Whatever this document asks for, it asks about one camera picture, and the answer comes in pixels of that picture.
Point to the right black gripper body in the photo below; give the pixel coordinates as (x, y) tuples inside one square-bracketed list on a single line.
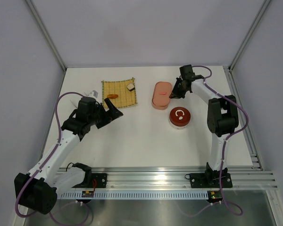
[(181, 91)]

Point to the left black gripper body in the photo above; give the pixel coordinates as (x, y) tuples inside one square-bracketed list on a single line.
[(100, 117)]

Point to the pink lunch box lid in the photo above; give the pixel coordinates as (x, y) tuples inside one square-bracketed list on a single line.
[(162, 91)]

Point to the red round bowl lid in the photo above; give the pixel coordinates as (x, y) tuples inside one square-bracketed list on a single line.
[(179, 115)]

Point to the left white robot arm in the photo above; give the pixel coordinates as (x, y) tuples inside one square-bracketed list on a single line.
[(39, 188)]

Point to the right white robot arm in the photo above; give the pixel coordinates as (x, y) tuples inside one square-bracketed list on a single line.
[(222, 120)]

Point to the pink oval lunch box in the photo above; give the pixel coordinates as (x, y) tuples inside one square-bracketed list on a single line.
[(160, 105)]

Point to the orange carrot piece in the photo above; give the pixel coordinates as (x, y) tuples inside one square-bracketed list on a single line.
[(112, 96)]

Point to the yellow bamboo mat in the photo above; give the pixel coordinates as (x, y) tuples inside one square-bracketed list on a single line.
[(125, 97)]

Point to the white brown sushi cube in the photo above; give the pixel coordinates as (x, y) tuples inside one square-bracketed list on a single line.
[(130, 87)]

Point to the round metal bowl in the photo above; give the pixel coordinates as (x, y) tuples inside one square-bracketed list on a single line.
[(179, 125)]

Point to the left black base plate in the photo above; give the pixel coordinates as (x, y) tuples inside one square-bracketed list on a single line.
[(99, 180)]

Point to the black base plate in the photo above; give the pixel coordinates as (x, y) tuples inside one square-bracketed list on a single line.
[(199, 180), (99, 180)]

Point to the white slotted cable duct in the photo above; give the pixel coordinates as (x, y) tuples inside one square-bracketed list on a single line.
[(134, 195)]

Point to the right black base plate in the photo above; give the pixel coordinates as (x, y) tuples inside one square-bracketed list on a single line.
[(199, 180)]

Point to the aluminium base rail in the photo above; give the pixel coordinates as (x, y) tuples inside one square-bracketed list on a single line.
[(174, 178)]

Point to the right aluminium frame post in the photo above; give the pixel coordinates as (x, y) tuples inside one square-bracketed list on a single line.
[(250, 32)]

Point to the aluminium frame post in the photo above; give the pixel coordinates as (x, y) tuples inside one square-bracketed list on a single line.
[(250, 32), (44, 31)]

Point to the left aluminium frame post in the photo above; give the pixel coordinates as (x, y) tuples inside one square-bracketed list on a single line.
[(44, 31)]

